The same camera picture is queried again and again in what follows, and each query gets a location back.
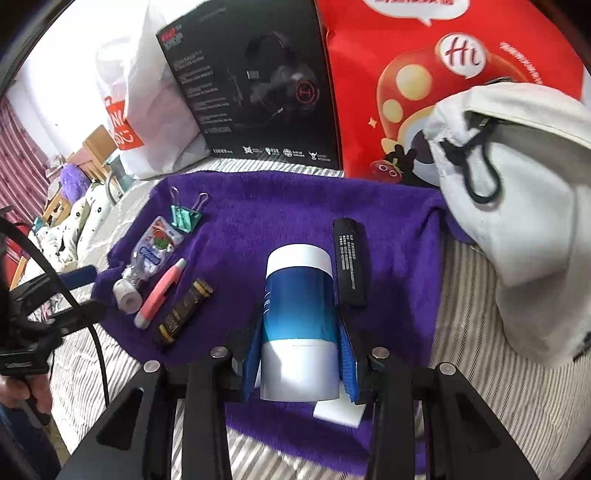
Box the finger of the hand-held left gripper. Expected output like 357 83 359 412
27 299 109 336
27 264 99 302

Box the pale teal kettle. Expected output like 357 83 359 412
105 156 124 205

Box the black rectangular device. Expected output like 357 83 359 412
333 218 368 309

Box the light grey backpack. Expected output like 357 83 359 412
422 82 591 368

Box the pink pen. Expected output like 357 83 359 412
134 257 189 329

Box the purple towel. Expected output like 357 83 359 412
91 170 465 464

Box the dark brown gold sachet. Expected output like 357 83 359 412
154 279 214 347

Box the wooden furniture frame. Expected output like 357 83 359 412
9 124 119 288

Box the purple plush toy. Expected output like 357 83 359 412
59 163 89 205

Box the person's left hand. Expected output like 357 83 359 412
0 373 54 415

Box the white rectangular block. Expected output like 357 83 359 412
313 398 371 424

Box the red striped curtain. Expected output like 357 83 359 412
0 98 62 209

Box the clear printed pouch white cap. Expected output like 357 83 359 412
113 215 185 315

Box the black cable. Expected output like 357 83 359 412
0 216 112 409

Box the blue and white bottle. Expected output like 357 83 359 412
259 244 342 401

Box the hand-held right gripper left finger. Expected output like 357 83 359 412
55 302 264 480

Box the green binder clip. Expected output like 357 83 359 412
169 186 210 234

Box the white plastic shopping bag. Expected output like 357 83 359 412
95 0 214 180

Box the person's left forearm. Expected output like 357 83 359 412
0 405 63 480

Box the black headset box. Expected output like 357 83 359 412
156 0 345 171

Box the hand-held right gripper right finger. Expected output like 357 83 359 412
338 305 542 480

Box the red printed bag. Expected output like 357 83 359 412
316 0 588 188

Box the white spotted plush toy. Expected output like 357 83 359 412
31 181 117 265

